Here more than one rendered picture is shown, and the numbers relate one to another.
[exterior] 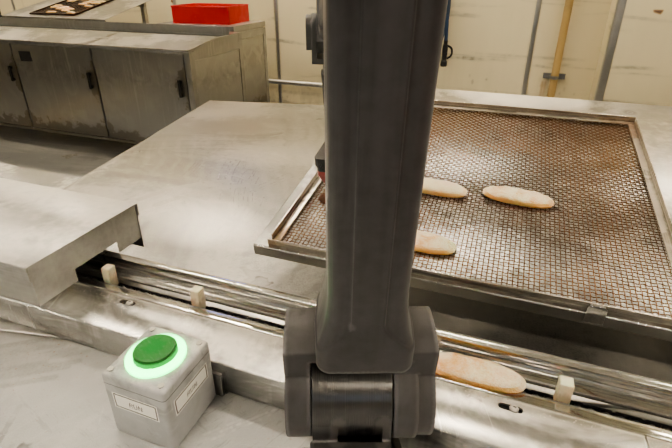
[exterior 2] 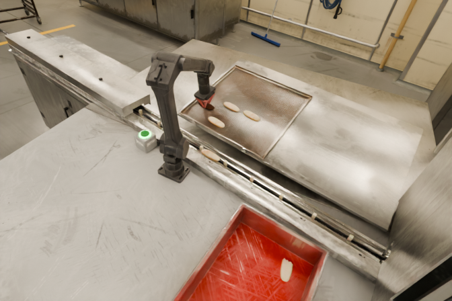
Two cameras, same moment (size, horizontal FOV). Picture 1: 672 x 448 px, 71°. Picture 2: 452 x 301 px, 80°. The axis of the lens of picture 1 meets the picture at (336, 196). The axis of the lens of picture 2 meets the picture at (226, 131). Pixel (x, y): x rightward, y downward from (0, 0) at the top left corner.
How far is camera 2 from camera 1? 0.81 m
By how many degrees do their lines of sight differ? 18
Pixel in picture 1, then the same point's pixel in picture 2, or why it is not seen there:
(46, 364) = (124, 130)
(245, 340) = not seen: hidden behind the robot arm
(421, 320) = (183, 140)
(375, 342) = (171, 141)
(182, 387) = (148, 142)
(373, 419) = (173, 153)
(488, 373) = (212, 155)
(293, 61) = not seen: outside the picture
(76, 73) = not seen: outside the picture
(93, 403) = (132, 140)
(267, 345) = not seen: hidden behind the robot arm
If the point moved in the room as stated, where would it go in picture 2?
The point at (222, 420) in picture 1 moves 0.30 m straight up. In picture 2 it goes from (157, 150) to (150, 97)
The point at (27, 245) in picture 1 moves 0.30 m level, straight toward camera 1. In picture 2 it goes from (122, 101) to (129, 140)
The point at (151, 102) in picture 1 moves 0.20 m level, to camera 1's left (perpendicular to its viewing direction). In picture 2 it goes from (178, 17) to (165, 15)
